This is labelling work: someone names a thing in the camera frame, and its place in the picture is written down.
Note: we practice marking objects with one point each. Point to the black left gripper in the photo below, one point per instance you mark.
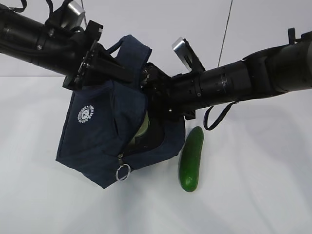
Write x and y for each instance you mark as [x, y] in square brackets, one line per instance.
[92, 64]

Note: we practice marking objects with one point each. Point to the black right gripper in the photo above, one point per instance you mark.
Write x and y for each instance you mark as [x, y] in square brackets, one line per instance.
[169, 98]

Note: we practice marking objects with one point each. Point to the green lidded glass container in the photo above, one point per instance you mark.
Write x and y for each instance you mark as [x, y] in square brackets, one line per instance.
[142, 131]

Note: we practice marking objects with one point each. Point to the navy blue lunch bag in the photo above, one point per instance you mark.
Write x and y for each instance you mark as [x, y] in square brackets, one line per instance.
[102, 120]

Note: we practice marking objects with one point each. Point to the green cucumber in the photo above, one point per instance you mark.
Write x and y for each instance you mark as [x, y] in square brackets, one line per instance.
[190, 159]

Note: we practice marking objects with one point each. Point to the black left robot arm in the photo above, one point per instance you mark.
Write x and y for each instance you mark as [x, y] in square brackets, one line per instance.
[75, 53]

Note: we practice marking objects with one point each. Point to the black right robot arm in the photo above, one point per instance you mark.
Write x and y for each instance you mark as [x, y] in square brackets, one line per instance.
[267, 73]

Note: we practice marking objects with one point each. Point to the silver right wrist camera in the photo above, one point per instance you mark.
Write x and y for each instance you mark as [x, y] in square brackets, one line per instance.
[185, 53]

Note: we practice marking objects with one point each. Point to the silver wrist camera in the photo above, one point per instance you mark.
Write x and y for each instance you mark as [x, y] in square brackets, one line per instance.
[185, 53]
[73, 15]

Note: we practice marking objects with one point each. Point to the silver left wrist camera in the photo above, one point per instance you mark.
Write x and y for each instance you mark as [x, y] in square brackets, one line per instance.
[73, 15]

